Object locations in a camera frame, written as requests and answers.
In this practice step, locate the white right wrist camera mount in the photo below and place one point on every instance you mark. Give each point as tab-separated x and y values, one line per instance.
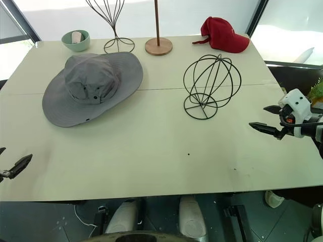
299	104

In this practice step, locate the red baseball cap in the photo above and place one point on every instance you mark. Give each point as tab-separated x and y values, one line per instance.
222	35

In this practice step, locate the grey wide-brim hat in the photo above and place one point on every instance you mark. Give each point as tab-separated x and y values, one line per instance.
106	75

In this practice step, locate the green plant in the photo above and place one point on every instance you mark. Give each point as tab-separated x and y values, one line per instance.
317	90

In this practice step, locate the dark side table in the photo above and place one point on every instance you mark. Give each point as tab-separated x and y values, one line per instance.
292	75

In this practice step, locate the white round floor object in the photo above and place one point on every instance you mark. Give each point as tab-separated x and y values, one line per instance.
273	199

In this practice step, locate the light green bowl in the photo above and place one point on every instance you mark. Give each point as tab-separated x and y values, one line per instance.
80	45

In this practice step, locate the black table leg bracket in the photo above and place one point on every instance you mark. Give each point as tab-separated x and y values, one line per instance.
102	219
236	221

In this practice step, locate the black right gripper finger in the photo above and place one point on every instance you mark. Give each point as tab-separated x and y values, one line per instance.
273	110
265	127

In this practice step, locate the dark rounded shape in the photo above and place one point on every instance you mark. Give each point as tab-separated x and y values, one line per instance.
141	237

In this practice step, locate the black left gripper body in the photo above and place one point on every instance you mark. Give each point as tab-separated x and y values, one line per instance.
4	174

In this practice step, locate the pink object in bowl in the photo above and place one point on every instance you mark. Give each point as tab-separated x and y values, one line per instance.
76	37

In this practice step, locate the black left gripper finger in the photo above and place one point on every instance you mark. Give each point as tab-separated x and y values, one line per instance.
2	150
21	164

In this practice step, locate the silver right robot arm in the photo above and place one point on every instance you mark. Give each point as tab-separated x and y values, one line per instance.
311	129

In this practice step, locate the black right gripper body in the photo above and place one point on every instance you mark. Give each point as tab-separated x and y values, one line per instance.
286	124

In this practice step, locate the wooden pole stand round base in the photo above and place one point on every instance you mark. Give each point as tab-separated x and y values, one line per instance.
159	48

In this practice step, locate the white robot foot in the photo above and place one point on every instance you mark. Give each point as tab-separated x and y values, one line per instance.
191	216
123	216

